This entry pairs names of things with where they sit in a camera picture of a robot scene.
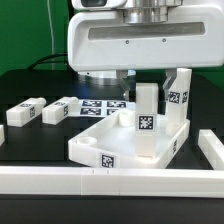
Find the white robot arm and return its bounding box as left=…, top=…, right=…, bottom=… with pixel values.
left=67, top=0, right=224, bottom=97

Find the white cable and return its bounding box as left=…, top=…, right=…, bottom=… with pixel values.
left=46, top=0, right=56, bottom=70

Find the black cable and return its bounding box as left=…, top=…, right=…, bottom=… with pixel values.
left=27, top=52, right=69, bottom=70

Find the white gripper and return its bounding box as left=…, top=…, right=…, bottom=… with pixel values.
left=68, top=8, right=224, bottom=102

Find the white desk top tray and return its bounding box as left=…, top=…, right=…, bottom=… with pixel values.
left=68, top=110, right=190, bottom=169

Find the white front fence bar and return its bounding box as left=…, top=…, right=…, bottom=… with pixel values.
left=0, top=166, right=224, bottom=198

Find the white fiducial marker sheet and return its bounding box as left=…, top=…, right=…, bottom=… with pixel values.
left=69, top=99, right=135, bottom=117

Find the white block left edge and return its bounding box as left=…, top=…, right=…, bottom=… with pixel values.
left=0, top=125, right=5, bottom=146

